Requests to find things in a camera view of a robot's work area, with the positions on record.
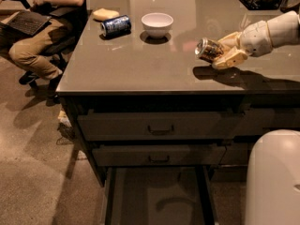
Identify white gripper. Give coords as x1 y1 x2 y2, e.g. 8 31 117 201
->
212 21 273 70

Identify black office chair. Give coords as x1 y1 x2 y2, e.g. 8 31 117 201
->
0 0 79 106

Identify middle right drawer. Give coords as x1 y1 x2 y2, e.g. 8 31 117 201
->
220 142 248 165

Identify orange soda can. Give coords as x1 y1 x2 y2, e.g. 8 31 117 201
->
195 37 224 64

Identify seated person khaki trousers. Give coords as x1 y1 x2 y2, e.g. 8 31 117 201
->
0 0 88 91

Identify top right drawer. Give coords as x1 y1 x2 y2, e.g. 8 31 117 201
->
239 108 300 135

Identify blue soda can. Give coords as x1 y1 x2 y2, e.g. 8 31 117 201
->
100 15 131 38

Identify black laptop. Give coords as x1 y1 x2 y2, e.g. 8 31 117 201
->
0 10 51 37

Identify open bottom drawer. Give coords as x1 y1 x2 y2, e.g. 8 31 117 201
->
101 166 219 225

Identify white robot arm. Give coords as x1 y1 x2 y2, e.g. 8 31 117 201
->
212 11 300 225

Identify middle left drawer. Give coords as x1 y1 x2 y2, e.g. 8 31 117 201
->
92 144 226 167

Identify top left drawer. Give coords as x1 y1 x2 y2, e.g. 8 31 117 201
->
78 112 243 141

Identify dark round container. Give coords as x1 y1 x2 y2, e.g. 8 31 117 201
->
279 0 300 12

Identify white ceramic bowl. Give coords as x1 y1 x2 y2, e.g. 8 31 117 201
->
142 12 173 38

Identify yellow sponge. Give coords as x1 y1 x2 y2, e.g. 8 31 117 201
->
92 8 119 22

